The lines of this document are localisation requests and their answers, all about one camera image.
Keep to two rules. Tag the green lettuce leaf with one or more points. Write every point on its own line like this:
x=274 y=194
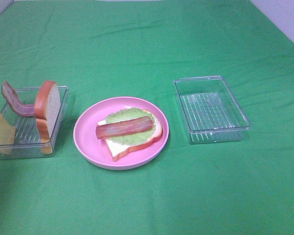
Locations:
x=127 y=114

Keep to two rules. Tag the green tablecloth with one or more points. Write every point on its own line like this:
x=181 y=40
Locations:
x=105 y=49

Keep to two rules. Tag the pink round plate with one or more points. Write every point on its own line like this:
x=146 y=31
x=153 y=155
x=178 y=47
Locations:
x=97 y=152

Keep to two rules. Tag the right clear plastic tray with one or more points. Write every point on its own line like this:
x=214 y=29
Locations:
x=210 y=110

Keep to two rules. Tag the bread slice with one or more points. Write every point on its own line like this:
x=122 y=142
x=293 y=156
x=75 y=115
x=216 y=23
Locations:
x=46 y=109
x=118 y=151

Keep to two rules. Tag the clear plastic tray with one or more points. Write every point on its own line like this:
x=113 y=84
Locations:
x=210 y=110
x=27 y=141

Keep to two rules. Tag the left clear plastic tray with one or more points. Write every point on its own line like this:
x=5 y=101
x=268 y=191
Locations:
x=27 y=141

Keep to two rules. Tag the bacon strip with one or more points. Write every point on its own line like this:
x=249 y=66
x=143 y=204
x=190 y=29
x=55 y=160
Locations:
x=123 y=128
x=12 y=98

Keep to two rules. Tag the yellow cheese slice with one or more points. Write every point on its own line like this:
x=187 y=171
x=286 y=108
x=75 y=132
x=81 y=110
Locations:
x=7 y=135

